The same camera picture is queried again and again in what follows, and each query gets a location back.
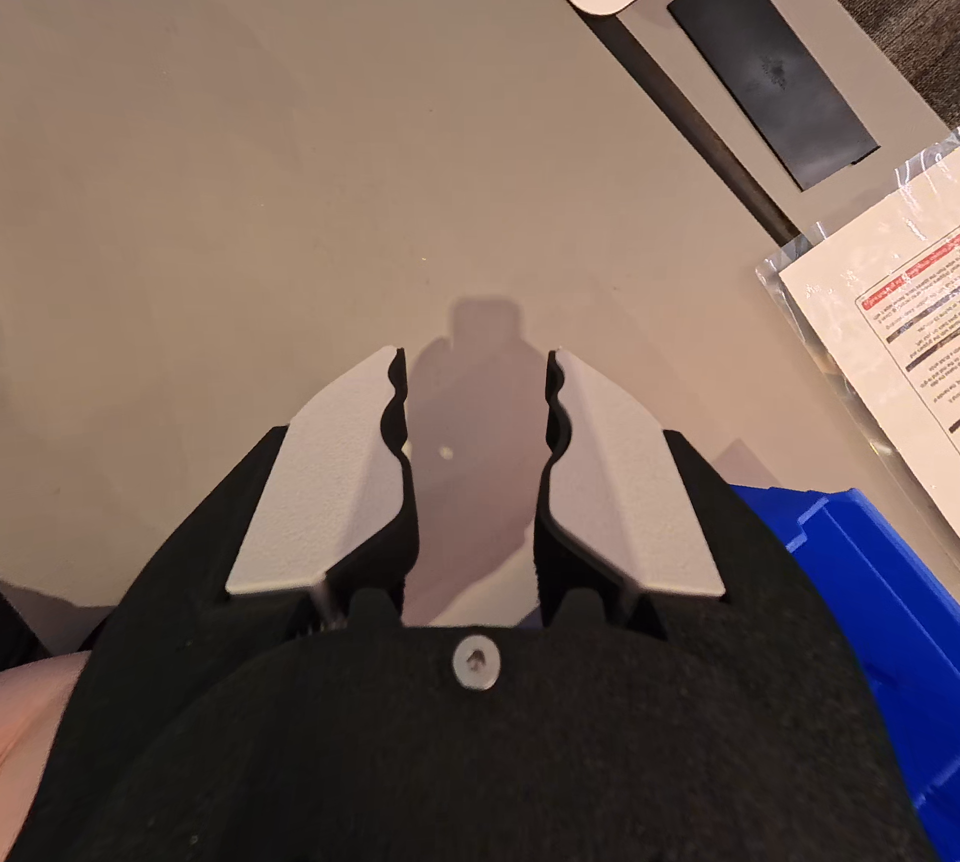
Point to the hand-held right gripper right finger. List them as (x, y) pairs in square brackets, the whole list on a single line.
[(626, 502)]

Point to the blue plastic bin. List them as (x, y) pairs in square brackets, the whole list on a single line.
[(885, 614)]

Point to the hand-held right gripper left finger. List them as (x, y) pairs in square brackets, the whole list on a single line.
[(322, 502)]

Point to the laminated printed paper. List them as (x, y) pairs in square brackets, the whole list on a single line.
[(847, 322)]

